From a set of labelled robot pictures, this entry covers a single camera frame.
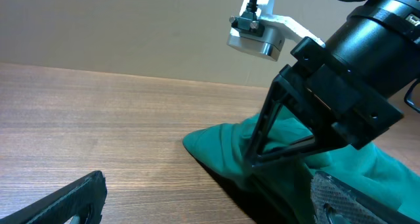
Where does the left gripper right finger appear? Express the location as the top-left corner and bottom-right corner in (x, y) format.
(310, 171), (419, 224)

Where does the green t-shirt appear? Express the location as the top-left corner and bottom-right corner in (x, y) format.
(182, 115), (419, 223)

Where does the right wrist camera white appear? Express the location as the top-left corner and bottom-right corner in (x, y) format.
(227, 0), (325, 61)

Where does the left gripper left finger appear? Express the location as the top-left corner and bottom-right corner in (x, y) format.
(1, 171), (107, 224)

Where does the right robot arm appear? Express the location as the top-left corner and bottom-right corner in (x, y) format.
(245, 0), (419, 169)

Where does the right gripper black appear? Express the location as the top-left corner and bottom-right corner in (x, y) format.
(245, 37), (403, 168)

